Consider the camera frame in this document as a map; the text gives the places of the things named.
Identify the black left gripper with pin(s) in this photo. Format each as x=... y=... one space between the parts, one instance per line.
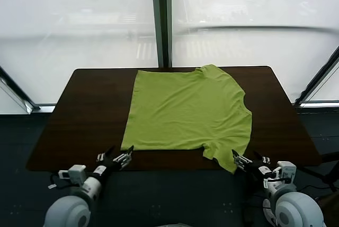
x=107 y=167

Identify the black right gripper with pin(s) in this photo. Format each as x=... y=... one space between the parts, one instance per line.
x=255 y=170

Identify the lime green t-shirt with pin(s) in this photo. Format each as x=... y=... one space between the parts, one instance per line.
x=185 y=110

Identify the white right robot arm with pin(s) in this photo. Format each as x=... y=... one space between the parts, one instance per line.
x=296 y=208

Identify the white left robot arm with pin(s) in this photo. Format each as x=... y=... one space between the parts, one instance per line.
x=69 y=211

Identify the dark brown trouser leg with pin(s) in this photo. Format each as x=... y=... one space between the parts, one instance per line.
x=329 y=203

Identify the dark vertical window mullion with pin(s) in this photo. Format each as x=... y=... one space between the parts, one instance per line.
x=161 y=25

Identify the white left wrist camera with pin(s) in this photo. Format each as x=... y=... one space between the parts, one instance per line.
x=75 y=172

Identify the slanted metal window frame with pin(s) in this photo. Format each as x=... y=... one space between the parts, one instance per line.
x=317 y=79
x=16 y=91

